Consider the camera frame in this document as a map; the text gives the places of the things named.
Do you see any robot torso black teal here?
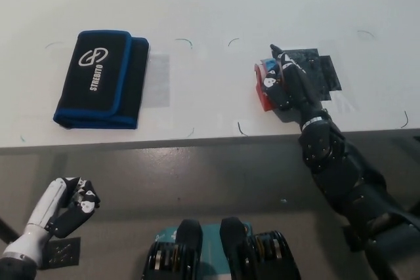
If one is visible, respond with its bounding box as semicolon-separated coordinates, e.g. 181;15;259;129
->
140;216;301;280

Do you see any black blue fabric notebook case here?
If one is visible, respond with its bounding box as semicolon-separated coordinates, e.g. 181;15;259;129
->
52;30;150;130

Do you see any black tape patch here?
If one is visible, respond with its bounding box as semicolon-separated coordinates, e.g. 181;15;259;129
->
281;47;343;102

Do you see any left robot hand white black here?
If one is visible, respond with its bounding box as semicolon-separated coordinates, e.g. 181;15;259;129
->
1;176;101;265

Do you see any black table leg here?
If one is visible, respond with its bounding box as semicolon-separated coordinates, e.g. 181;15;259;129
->
0;216;20;245

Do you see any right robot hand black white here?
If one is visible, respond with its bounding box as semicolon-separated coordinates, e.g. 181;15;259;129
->
262;43;329;130

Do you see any red tape dispenser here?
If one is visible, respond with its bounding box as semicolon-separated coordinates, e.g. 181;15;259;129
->
253;57;287;113

